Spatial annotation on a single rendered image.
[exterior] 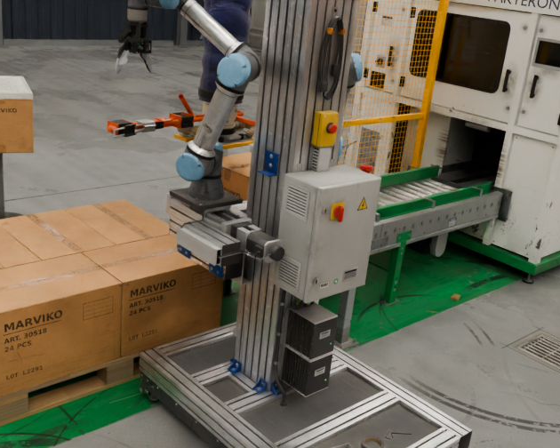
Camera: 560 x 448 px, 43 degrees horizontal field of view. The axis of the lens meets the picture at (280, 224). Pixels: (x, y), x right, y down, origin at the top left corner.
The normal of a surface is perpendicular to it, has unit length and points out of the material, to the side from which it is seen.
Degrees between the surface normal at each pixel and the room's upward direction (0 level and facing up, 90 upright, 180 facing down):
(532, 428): 0
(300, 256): 90
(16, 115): 90
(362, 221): 91
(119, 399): 0
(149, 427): 0
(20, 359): 90
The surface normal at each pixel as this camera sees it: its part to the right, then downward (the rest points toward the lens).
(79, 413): 0.10, -0.93
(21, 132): 0.41, 0.36
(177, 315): 0.66, 0.33
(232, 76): -0.26, 0.19
